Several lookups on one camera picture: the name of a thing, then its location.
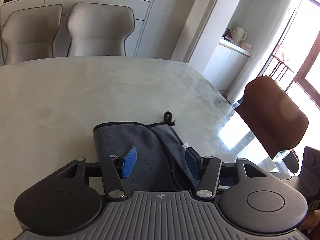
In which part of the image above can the left beige dining chair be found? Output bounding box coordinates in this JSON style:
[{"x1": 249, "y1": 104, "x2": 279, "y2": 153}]
[{"x1": 1, "y1": 4, "x2": 62, "y2": 64}]

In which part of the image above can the brown leather chair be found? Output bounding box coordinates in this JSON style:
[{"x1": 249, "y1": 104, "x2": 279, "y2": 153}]
[{"x1": 235, "y1": 76, "x2": 309, "y2": 159}]

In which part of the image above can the white sideboard cabinet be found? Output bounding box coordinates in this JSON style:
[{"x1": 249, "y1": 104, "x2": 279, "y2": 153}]
[{"x1": 1, "y1": 0, "x2": 150, "y2": 64}]

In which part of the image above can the white low side cabinet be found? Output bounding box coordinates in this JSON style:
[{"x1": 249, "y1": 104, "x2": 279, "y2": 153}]
[{"x1": 202, "y1": 38, "x2": 251, "y2": 96}]

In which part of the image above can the right beige dining chair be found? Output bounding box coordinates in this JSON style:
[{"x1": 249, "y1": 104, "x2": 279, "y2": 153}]
[{"x1": 67, "y1": 3, "x2": 135, "y2": 56}]

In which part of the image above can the beige dining chair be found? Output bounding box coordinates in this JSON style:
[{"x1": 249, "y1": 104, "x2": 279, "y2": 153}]
[
  {"x1": 1, "y1": 4, "x2": 62, "y2": 64},
  {"x1": 67, "y1": 3, "x2": 135, "y2": 56}
]

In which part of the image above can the grey microfibre towel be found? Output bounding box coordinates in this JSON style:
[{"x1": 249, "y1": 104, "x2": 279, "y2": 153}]
[{"x1": 93, "y1": 112, "x2": 199, "y2": 194}]

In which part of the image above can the white kettle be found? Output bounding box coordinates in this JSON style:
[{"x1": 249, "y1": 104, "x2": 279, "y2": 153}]
[{"x1": 231, "y1": 27, "x2": 247, "y2": 43}]

